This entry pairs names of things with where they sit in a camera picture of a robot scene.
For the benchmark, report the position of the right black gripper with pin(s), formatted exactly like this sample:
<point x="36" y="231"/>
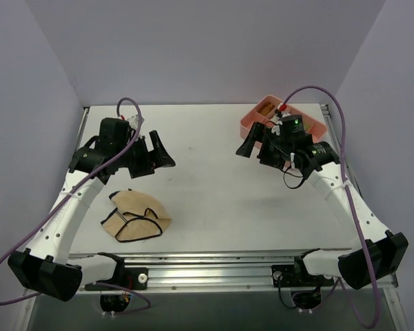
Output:
<point x="264" y="148"/>

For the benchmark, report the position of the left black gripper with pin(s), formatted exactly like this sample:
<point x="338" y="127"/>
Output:
<point x="146" y="156"/>

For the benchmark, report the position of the beige underwear with navy trim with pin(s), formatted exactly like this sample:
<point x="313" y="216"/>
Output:
<point x="136" y="217"/>

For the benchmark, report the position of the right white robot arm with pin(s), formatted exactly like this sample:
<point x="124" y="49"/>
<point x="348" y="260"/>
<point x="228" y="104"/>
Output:
<point x="374" y="251"/>

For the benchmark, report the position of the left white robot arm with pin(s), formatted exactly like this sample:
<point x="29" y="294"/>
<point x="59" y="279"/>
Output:
<point x="44" y="266"/>

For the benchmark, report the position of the pink compartment organizer box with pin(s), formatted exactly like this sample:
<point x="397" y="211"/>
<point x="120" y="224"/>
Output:
<point x="311" y="112"/>

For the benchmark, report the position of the orange rolled cloth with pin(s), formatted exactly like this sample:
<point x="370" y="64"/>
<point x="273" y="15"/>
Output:
<point x="266" y="108"/>

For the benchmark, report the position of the aluminium rail frame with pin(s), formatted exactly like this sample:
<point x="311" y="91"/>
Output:
<point x="232" y="219"/>

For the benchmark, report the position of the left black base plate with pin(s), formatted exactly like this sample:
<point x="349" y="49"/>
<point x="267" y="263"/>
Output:
<point x="131" y="278"/>

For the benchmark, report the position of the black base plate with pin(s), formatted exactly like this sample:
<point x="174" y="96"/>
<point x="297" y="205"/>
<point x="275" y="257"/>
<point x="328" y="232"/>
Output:
<point x="131" y="278"/>
<point x="286" y="276"/>

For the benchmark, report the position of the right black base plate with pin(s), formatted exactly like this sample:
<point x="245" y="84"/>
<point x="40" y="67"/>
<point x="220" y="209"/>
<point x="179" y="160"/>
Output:
<point x="286" y="276"/>

